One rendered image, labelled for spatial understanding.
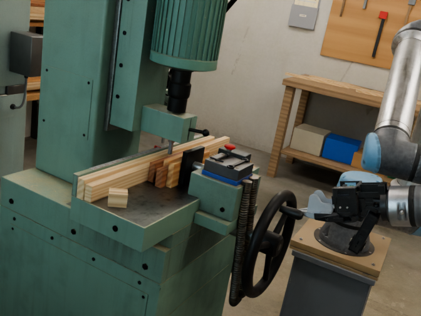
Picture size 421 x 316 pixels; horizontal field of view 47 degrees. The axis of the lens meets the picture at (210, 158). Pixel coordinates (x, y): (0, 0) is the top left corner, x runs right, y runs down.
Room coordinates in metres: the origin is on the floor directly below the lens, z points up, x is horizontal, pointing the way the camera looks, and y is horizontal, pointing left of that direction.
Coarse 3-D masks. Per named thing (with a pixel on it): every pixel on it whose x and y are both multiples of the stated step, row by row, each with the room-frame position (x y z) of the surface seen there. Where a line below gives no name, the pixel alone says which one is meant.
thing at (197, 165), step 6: (186, 150) 1.18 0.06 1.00; (192, 150) 1.19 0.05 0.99; (198, 150) 1.21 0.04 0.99; (186, 156) 1.17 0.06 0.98; (192, 156) 1.19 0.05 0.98; (198, 156) 1.22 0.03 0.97; (186, 162) 1.17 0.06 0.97; (192, 162) 1.20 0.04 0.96; (198, 162) 1.20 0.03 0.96; (180, 168) 1.17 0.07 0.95; (186, 168) 1.17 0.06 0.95; (192, 168) 1.19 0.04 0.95; (198, 168) 1.19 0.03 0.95; (180, 174) 1.17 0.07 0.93; (186, 174) 1.17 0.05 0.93; (180, 180) 1.17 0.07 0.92; (186, 180) 1.18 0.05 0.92
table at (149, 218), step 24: (144, 192) 1.09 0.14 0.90; (168, 192) 1.11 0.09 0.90; (72, 216) 0.99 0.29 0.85; (96, 216) 0.96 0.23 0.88; (120, 216) 0.94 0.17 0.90; (144, 216) 0.96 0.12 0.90; (168, 216) 0.98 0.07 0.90; (192, 216) 1.09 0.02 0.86; (216, 216) 1.09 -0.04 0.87; (120, 240) 0.93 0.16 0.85; (144, 240) 0.91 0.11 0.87
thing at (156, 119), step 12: (144, 108) 1.27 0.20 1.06; (156, 108) 1.26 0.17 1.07; (144, 120) 1.27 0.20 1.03; (156, 120) 1.25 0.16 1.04; (168, 120) 1.23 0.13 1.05; (180, 120) 1.22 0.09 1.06; (192, 120) 1.25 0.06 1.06; (156, 132) 1.25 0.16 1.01; (168, 132) 1.23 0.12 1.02; (180, 132) 1.21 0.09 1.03; (192, 132) 1.26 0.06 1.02
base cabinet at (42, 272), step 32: (0, 224) 1.25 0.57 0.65; (32, 224) 1.19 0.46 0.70; (0, 256) 1.25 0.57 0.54; (32, 256) 1.19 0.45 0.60; (64, 256) 1.13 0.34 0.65; (96, 256) 1.09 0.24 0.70; (224, 256) 1.32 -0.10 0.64; (0, 288) 1.25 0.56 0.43; (32, 288) 1.18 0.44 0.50; (64, 288) 1.13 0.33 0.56; (96, 288) 1.08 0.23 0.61; (128, 288) 1.03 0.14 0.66; (160, 288) 1.00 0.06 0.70; (192, 288) 1.15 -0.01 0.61; (224, 288) 1.36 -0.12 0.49
